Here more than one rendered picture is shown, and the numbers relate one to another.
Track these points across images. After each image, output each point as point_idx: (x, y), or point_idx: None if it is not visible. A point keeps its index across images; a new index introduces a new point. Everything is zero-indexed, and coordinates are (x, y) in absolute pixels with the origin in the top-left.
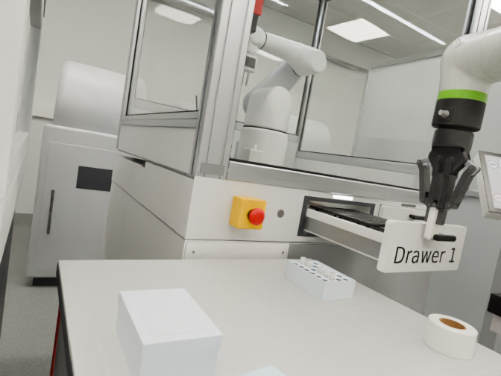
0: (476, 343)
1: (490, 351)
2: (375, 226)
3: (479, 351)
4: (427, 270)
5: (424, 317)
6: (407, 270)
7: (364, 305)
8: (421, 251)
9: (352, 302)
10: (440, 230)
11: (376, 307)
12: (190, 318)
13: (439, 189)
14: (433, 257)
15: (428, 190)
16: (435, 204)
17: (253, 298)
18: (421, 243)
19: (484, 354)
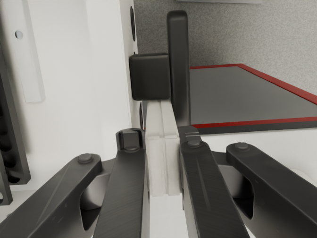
0: (296, 135)
1: (316, 137)
2: (7, 181)
3: (308, 153)
4: (137, 46)
5: (217, 142)
6: (144, 127)
7: (166, 211)
8: (137, 102)
9: (154, 222)
10: (124, 27)
11: (175, 198)
12: None
13: (145, 216)
14: (134, 34)
15: (75, 214)
16: (146, 167)
17: None
18: (137, 116)
19: (315, 156)
